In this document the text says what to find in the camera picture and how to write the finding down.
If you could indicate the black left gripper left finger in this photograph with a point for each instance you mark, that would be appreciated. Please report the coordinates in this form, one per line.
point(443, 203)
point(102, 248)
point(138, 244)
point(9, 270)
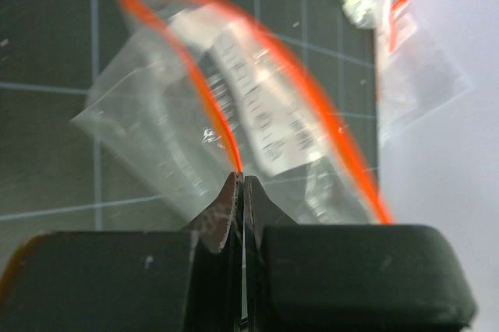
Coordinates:
point(185, 280)

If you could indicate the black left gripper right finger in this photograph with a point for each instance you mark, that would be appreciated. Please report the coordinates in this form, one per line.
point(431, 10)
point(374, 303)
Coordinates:
point(349, 277)

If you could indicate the clear orange-zip bag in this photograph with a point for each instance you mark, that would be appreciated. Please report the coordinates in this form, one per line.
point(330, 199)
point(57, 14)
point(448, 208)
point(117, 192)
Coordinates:
point(201, 89)

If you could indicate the spare clear orange-zip bags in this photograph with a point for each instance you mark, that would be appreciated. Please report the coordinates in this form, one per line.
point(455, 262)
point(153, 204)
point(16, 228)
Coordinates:
point(415, 75)

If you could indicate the black grid cutting mat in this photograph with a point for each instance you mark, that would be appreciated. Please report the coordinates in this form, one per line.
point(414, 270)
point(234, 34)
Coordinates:
point(56, 177)

